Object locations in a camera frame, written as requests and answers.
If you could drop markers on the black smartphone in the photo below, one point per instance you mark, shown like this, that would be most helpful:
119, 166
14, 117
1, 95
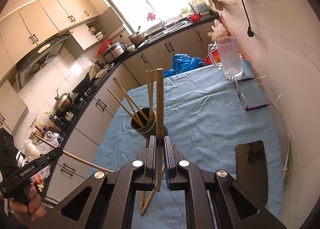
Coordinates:
251, 169

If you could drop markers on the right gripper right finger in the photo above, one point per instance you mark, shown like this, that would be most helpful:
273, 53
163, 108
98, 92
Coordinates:
176, 167

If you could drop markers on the upper wall cabinets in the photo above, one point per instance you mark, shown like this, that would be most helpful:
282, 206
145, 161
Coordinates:
31, 25

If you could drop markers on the black frame eyeglasses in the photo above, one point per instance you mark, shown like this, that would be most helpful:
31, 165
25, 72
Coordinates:
252, 93

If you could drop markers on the left hand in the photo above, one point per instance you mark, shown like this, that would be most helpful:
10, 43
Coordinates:
31, 213

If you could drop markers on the wooden chopstick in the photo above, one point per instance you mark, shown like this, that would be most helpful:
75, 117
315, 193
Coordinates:
159, 124
148, 79
142, 199
146, 204
130, 100
132, 115
73, 156

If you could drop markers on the blue towel table cloth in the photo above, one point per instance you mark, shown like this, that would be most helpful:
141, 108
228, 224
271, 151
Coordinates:
206, 121

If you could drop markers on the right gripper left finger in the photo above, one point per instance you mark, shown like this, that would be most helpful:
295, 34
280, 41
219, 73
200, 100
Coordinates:
146, 177

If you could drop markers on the black utensil holder cup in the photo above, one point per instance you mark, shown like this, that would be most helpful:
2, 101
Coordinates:
149, 127

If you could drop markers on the dark red cooking pot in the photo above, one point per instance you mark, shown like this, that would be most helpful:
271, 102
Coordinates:
137, 38

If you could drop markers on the kitchen base cabinets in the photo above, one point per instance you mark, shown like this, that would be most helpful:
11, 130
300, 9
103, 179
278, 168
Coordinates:
87, 129

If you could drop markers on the clear glass beer mug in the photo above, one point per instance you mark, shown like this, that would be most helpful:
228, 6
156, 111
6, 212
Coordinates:
230, 72

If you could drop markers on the black wok pan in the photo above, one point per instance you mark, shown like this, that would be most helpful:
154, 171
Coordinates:
87, 81

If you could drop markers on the silver rice cooker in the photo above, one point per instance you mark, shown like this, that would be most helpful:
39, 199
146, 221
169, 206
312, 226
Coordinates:
114, 51

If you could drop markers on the steel sink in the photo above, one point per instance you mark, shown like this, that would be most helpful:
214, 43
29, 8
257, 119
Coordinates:
170, 27

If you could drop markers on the range hood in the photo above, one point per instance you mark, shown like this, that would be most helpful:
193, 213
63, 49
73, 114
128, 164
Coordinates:
38, 58

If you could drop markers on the blue plastic bag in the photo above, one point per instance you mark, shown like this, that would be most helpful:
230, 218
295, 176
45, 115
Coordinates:
182, 63

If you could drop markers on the red small basket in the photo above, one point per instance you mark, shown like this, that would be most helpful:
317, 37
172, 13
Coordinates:
195, 17

